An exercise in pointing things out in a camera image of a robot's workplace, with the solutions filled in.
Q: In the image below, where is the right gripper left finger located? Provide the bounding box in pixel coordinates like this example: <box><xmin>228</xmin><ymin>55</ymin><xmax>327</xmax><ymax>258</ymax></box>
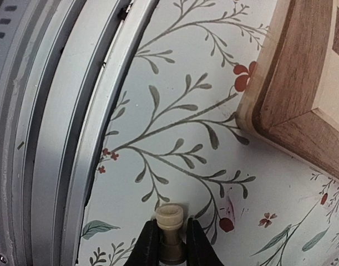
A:
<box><xmin>124</xmin><ymin>220</ymin><xmax>160</xmax><ymax>266</ymax></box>

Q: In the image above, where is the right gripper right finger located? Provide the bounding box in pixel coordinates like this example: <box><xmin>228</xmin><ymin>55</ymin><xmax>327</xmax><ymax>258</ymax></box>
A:
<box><xmin>186</xmin><ymin>218</ymin><xmax>223</xmax><ymax>266</ymax></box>

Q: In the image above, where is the light piece among dark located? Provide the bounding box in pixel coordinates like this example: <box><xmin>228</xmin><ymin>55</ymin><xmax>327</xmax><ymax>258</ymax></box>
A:
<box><xmin>155</xmin><ymin>204</ymin><xmax>186</xmax><ymax>265</ymax></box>

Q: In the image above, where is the wooden chess board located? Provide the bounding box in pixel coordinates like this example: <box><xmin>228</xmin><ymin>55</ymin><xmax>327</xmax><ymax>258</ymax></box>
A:
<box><xmin>236</xmin><ymin>1</ymin><xmax>339</xmax><ymax>180</ymax></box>

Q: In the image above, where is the floral patterned table mat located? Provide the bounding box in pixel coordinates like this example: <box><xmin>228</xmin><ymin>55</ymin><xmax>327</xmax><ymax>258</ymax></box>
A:
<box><xmin>77</xmin><ymin>1</ymin><xmax>339</xmax><ymax>265</ymax></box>

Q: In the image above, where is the front aluminium rail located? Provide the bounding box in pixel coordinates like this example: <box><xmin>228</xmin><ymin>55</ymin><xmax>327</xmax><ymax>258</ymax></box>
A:
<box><xmin>0</xmin><ymin>1</ymin><xmax>158</xmax><ymax>265</ymax></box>

